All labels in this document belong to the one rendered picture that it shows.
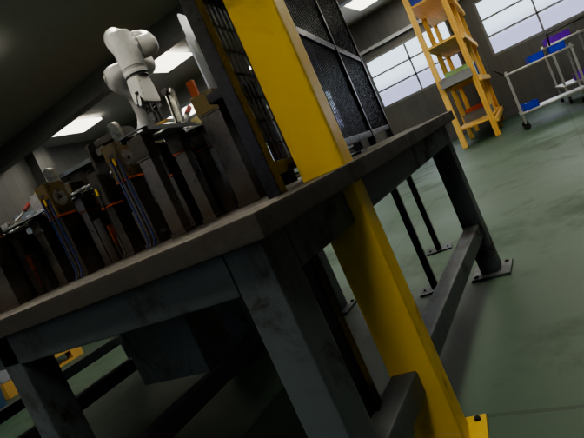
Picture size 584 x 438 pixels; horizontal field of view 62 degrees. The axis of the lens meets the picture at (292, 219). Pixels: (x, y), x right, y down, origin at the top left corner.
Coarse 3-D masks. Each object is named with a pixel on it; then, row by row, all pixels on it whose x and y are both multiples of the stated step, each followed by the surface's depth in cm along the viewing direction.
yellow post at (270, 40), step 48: (240, 0) 99; (288, 48) 98; (288, 96) 100; (288, 144) 103; (336, 144) 100; (336, 240) 104; (384, 240) 107; (384, 288) 103; (384, 336) 105; (432, 384) 104; (432, 432) 107; (480, 432) 111
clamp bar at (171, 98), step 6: (162, 90) 181; (168, 90) 183; (174, 90) 185; (168, 96) 185; (174, 96) 183; (168, 102) 184; (174, 102) 183; (174, 108) 184; (180, 108) 184; (174, 114) 184; (180, 114) 182; (174, 120) 184; (180, 120) 184
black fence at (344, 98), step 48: (192, 0) 89; (288, 0) 163; (336, 0) 261; (240, 48) 104; (336, 48) 206; (240, 96) 92; (336, 96) 175; (432, 240) 271; (432, 288) 215; (336, 336) 95
